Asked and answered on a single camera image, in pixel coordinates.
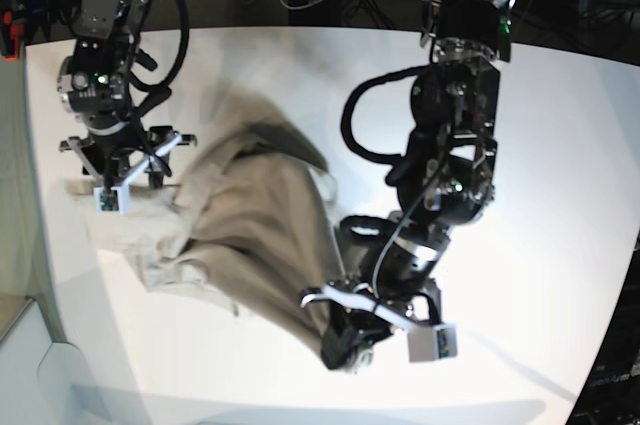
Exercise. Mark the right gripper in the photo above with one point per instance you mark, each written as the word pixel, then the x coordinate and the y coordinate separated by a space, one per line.
pixel 128 161

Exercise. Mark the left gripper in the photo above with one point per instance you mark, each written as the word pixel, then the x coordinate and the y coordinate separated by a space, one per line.
pixel 343 339

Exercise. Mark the beige t-shirt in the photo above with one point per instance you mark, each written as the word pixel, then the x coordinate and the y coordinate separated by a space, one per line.
pixel 249 224

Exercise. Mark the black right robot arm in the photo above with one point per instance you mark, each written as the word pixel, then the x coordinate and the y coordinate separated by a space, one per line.
pixel 97 85

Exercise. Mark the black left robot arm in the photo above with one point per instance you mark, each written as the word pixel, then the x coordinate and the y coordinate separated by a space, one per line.
pixel 443 180

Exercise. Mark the red black clamp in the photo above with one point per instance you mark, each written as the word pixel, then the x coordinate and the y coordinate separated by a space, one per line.
pixel 12 33

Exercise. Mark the white cabinet corner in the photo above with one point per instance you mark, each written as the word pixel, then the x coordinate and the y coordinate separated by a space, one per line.
pixel 47 382

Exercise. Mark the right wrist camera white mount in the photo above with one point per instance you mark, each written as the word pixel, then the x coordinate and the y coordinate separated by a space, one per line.
pixel 114 199

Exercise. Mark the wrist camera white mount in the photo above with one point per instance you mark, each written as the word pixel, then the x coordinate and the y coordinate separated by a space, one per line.
pixel 429 344
pixel 114 199

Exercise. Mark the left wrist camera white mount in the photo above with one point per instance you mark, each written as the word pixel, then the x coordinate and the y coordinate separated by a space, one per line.
pixel 429 344

